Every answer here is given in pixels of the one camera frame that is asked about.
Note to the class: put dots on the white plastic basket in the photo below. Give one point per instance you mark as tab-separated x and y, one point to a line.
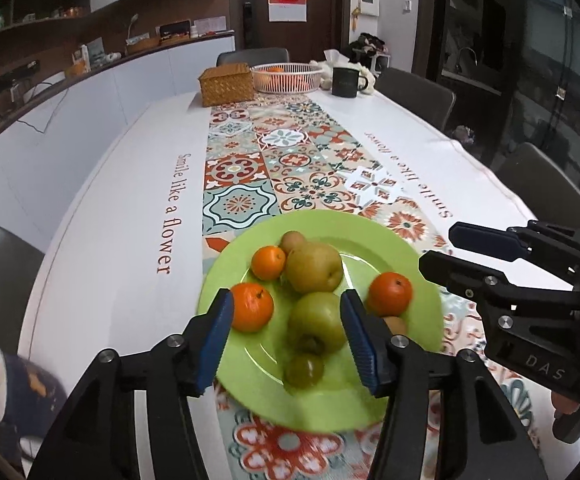
286	82

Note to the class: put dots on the dark glass sliding door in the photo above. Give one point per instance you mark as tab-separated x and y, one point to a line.
519	60

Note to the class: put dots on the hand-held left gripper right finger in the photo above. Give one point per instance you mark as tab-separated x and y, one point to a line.
362	345

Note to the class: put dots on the small green citrus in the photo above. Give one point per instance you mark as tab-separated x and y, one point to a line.
304	370

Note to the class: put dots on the yellow-green pear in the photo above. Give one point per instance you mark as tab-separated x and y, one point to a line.
315	267

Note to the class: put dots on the white desk lamp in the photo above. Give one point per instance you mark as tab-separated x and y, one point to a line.
132	25

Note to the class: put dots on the person's right hand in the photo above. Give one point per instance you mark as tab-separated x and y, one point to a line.
563	405

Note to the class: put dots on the grey chair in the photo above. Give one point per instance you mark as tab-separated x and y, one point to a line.
544	185
252	55
419	95
0	280

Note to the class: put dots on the brown kiwi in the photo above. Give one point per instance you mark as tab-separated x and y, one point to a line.
292	241
394	324

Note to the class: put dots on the small orange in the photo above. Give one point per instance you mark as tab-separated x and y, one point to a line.
268	262

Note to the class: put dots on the green plate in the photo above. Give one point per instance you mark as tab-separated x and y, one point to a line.
250	360

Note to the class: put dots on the black mug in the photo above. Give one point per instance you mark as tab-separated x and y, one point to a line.
347	81

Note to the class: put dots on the red and black box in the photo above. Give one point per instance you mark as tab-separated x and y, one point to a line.
175	31

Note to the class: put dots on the dark bag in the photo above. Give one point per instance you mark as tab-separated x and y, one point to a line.
367	45

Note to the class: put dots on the large green apple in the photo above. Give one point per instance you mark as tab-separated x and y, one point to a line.
317	322

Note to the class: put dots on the patterned table runner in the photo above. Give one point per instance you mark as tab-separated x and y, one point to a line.
280	160

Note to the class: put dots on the orange in plastic basket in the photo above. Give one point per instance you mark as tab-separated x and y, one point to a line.
276	67

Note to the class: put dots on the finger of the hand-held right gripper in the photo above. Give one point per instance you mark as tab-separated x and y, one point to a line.
449	270
484	240

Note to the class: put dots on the dark brown door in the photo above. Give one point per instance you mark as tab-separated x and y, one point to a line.
325	5

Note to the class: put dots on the woven wicker basket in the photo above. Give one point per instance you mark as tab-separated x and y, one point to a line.
227	83

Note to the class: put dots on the large orange with stem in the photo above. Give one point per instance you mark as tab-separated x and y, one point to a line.
252	307

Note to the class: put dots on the dark blue mug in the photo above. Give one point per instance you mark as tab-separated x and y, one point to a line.
15	395

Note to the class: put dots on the wooden wall shelves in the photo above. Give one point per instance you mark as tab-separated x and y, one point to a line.
30	5

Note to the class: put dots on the white wall intercom panel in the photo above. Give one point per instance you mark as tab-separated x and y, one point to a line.
368	2

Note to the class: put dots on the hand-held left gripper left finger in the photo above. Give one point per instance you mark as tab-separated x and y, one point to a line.
215	345

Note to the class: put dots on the white kitchen counter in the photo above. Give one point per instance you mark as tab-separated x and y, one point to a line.
95	105

